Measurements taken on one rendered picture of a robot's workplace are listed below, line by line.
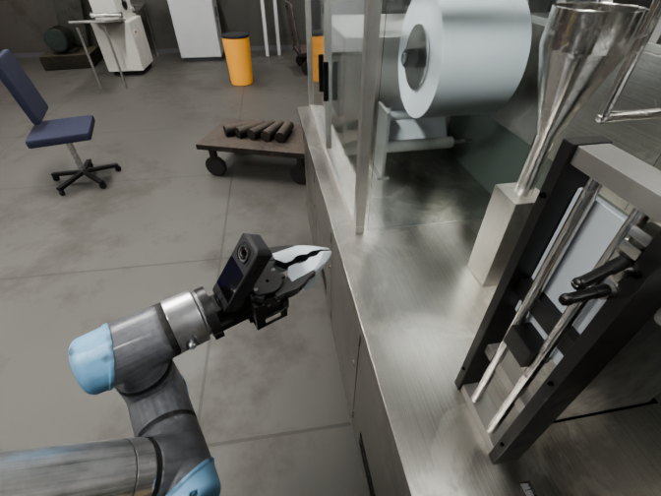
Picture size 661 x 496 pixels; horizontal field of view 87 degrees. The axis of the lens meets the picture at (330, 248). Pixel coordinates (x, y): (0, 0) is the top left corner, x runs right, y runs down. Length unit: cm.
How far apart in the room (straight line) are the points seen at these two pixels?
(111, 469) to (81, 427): 160
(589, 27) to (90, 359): 85
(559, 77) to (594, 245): 38
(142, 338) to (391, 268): 72
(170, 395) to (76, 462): 15
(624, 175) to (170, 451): 56
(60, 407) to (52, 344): 41
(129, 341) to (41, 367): 188
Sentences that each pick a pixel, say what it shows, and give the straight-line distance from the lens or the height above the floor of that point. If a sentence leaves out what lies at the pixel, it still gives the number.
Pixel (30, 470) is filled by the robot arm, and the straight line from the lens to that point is 44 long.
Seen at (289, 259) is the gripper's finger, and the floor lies 124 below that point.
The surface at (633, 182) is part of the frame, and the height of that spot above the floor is 144.
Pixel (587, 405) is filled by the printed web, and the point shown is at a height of 95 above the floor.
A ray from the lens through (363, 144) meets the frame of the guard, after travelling 98.
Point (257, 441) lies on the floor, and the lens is 174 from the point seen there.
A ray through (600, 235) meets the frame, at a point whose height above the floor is 135.
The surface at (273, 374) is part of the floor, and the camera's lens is 187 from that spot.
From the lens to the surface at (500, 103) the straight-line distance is 112.
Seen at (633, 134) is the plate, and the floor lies 129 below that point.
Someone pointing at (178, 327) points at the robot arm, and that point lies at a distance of 49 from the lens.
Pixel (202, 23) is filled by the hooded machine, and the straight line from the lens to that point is 766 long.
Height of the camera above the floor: 160
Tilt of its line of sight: 40 degrees down
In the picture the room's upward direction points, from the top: straight up
